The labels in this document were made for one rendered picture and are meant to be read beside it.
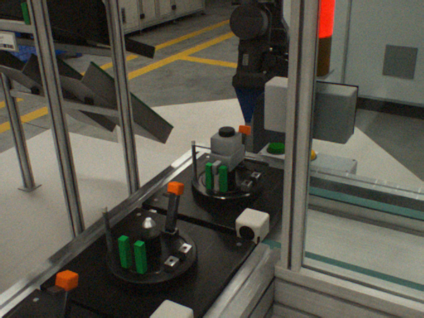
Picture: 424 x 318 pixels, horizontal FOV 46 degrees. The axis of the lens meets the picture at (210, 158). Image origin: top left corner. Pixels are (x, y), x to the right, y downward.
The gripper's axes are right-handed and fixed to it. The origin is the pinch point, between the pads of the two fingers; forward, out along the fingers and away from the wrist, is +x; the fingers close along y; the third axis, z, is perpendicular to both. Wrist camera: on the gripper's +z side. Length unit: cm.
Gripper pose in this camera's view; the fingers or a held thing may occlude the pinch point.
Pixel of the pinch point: (248, 105)
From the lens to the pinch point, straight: 97.6
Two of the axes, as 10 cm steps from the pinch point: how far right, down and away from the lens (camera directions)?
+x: -0.6, 9.7, 2.4
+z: 9.9, 0.9, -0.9
